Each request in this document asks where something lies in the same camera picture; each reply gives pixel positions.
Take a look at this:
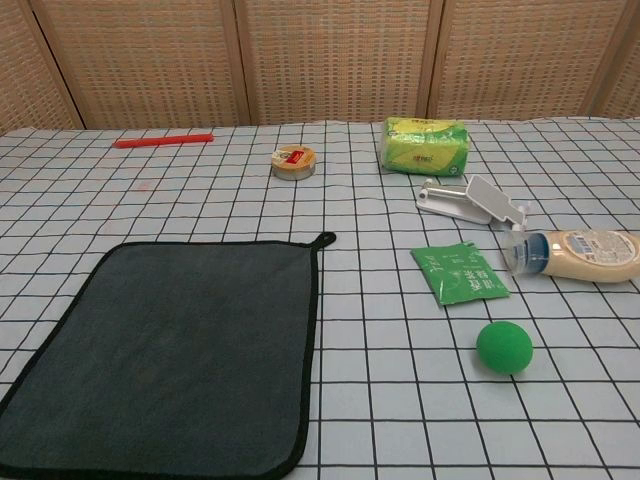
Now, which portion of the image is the green foam ball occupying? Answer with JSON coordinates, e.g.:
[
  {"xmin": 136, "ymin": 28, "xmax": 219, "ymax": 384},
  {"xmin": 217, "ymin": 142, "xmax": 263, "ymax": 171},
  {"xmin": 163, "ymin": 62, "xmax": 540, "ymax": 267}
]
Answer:
[{"xmin": 475, "ymin": 321, "xmax": 534, "ymax": 376}]

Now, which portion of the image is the dark grey yellow-backed cloth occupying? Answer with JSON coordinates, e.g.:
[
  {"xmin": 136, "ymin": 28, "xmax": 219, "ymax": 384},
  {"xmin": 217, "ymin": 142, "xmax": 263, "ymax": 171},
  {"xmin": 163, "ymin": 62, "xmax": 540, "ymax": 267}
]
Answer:
[{"xmin": 0, "ymin": 232, "xmax": 337, "ymax": 480}]

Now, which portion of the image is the green yellow tissue pack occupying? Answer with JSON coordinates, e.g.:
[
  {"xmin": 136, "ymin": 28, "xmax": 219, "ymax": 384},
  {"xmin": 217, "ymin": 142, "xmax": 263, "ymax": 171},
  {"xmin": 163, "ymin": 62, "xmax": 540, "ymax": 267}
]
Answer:
[{"xmin": 379, "ymin": 116, "xmax": 473, "ymax": 178}]

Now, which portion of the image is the round tin with yellow lid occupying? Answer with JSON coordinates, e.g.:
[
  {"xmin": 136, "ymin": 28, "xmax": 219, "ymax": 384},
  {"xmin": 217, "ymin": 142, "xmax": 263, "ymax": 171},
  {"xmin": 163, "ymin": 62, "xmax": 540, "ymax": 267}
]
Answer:
[{"xmin": 271, "ymin": 144, "xmax": 318, "ymax": 182}]

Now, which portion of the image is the woven rattan folding screen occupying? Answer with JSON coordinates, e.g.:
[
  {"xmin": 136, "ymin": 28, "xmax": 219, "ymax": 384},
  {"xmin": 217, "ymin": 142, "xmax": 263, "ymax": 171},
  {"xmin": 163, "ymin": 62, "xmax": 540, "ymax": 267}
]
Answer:
[{"xmin": 0, "ymin": 0, "xmax": 640, "ymax": 133}]

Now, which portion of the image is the checkered grid tablecloth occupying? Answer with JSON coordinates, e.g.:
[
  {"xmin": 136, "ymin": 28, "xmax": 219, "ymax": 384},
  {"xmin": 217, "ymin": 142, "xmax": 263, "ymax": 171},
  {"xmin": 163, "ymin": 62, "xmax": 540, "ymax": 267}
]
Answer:
[{"xmin": 0, "ymin": 115, "xmax": 640, "ymax": 480}]

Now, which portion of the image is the white folding phone stand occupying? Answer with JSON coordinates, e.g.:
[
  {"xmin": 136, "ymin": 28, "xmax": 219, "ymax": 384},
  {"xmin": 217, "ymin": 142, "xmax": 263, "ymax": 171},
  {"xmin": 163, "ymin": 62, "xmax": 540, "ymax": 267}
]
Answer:
[{"xmin": 414, "ymin": 174, "xmax": 532, "ymax": 227}]

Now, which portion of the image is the green sachet packet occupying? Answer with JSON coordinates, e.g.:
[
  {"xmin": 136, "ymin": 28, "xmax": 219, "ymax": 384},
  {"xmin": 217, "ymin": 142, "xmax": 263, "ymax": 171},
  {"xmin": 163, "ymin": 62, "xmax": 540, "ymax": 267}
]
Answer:
[{"xmin": 410, "ymin": 240, "xmax": 511, "ymax": 309}]

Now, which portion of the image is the red plastic stick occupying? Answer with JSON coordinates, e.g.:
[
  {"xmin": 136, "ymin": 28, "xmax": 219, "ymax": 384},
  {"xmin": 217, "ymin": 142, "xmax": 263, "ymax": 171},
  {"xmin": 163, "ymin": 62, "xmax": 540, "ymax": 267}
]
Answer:
[{"xmin": 112, "ymin": 132, "xmax": 215, "ymax": 150}]

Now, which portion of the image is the cream squeeze bottle blue cap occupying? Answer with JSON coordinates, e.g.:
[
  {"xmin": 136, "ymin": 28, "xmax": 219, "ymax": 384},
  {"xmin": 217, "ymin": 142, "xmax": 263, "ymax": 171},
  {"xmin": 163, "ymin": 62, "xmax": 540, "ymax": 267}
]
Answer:
[{"xmin": 502, "ymin": 223, "xmax": 640, "ymax": 284}]

